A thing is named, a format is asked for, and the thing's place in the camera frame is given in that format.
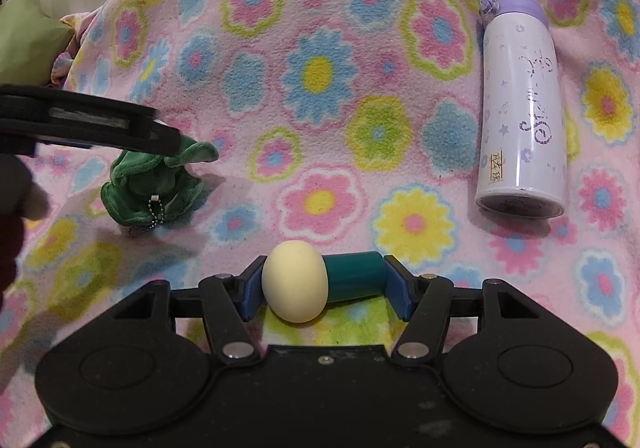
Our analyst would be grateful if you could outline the pink floral fleece blanket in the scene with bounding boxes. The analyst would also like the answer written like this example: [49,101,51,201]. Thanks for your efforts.
[0,0,640,429]

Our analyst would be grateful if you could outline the purple white bottle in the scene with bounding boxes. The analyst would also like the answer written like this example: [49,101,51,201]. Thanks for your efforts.
[474,0,566,220]

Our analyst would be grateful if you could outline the person's left hand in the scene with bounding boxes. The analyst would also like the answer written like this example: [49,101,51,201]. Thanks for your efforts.
[0,155,51,223]

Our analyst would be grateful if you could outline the green plush toy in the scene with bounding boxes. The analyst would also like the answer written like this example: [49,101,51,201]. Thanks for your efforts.
[100,135,220,236]

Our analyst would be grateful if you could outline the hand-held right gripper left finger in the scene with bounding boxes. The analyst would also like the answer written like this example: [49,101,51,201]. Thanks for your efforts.
[112,255,268,361]

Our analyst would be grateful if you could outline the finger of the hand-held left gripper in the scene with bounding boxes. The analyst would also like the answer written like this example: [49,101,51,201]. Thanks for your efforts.
[35,89,183,161]

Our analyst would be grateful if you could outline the cream puff teal handle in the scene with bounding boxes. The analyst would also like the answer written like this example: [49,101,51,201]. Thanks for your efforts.
[261,240,390,324]

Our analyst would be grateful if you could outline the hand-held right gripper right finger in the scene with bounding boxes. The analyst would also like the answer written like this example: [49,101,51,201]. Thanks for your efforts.
[382,255,533,361]

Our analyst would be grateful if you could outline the green pillow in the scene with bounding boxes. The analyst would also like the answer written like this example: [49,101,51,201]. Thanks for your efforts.
[0,0,76,89]

